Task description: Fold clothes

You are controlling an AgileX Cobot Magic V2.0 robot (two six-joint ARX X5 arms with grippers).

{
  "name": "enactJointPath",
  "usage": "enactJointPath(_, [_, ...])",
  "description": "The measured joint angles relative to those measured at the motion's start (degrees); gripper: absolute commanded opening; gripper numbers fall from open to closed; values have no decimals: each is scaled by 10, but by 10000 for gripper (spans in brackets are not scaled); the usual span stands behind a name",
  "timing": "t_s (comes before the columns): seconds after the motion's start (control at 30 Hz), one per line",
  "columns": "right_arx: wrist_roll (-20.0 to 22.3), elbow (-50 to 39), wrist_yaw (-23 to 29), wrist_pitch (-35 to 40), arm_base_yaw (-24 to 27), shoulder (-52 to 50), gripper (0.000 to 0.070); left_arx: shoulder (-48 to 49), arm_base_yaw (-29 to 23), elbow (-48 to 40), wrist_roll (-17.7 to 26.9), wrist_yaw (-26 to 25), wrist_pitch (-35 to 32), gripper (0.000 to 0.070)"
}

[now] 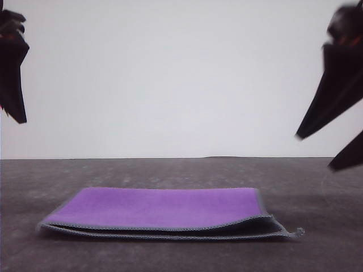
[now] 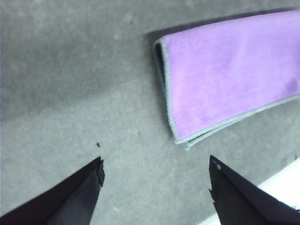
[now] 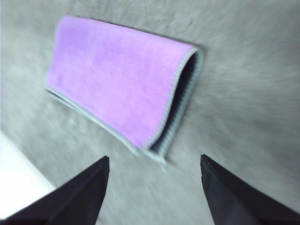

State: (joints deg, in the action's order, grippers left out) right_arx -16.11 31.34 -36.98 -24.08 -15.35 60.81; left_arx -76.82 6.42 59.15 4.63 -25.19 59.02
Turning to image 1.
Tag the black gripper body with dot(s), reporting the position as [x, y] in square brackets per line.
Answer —
[10, 24]
[347, 25]

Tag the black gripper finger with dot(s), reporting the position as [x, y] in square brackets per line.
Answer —
[350, 158]
[14, 76]
[337, 90]

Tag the grey table cloth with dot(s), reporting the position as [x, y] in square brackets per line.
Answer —
[312, 215]

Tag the purple towel with grey hem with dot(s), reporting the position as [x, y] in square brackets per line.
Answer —
[158, 204]

